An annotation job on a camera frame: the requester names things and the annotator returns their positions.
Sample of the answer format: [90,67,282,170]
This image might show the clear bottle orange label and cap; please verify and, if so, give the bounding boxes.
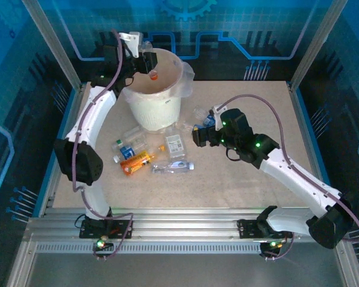
[142,41,159,81]

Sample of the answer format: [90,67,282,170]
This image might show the clear bottle pale blue cap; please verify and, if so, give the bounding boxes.
[151,160,195,175]

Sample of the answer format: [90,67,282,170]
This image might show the orange juice bottle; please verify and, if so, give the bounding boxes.
[119,145,167,176]

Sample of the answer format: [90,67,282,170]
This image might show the clear bottle blue label white cap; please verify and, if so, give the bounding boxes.
[112,140,149,164]

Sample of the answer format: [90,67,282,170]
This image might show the clear plastic bin liner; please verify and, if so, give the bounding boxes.
[122,47,195,98]

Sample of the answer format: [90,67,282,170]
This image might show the white plastic bin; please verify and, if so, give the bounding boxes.
[123,47,182,134]

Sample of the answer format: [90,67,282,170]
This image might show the clear square bottle white label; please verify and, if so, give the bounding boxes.
[164,127,188,159]

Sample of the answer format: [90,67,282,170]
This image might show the black connector with lights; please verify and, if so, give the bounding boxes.
[261,239,284,252]
[92,236,114,252]

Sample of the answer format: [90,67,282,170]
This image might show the grey metal base panel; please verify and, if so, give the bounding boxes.
[7,252,358,287]

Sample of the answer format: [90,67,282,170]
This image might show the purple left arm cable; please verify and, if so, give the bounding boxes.
[71,29,135,261]

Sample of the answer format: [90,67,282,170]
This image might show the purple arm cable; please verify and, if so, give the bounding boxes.
[71,29,135,261]
[218,94,359,261]

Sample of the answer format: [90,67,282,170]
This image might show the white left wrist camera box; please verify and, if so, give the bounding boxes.
[119,31,144,58]

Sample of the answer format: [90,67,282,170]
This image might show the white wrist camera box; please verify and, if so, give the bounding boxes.
[211,103,227,132]
[119,31,144,58]

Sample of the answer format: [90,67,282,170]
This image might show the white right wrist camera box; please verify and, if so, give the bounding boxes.
[211,103,227,132]

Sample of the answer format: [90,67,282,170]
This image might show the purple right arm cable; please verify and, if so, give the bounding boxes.
[218,94,359,261]

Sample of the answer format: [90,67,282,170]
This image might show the aluminium frame post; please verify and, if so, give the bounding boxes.
[20,0,86,92]
[288,0,349,92]

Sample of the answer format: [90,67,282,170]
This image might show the aluminium side rail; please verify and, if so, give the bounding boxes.
[37,83,87,218]
[287,82,334,218]

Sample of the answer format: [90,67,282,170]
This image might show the aluminium front rail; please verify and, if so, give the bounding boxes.
[23,207,351,245]

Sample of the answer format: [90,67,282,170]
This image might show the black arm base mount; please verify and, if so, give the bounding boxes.
[237,218,293,240]
[79,219,134,240]

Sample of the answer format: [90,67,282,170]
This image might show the slotted grey cable duct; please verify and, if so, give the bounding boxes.
[34,241,267,255]

